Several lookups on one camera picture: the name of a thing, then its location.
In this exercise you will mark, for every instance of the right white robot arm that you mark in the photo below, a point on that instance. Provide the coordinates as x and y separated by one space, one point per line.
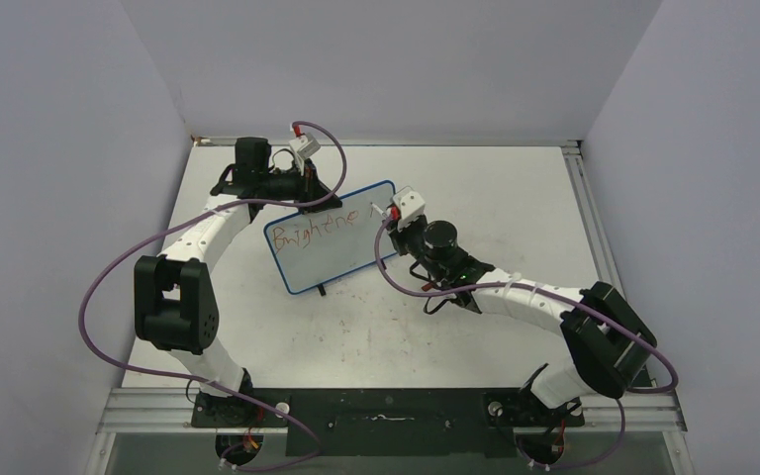
608 343

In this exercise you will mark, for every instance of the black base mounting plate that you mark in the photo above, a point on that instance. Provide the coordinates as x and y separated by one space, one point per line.
385 422

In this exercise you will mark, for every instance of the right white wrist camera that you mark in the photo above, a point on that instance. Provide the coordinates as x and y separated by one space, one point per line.
407 205

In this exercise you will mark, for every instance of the aluminium frame rail right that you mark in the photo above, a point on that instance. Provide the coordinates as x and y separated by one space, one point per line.
590 215

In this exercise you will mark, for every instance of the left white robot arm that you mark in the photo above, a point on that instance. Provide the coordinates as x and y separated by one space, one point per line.
176 309

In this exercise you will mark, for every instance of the blue framed whiteboard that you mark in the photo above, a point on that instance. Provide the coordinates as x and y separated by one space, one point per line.
313 250

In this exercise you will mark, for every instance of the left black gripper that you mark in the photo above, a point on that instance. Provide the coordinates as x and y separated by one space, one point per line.
309 186

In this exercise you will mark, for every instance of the aluminium frame rail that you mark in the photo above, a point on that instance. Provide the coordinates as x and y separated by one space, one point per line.
590 215
168 410

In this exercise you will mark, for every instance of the aluminium frame rail front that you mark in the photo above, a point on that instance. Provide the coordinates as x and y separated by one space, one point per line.
168 410

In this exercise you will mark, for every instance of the red capped whiteboard marker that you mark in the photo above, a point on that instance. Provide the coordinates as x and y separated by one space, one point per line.
382 213

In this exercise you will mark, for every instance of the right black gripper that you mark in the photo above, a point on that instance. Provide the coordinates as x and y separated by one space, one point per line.
399 236

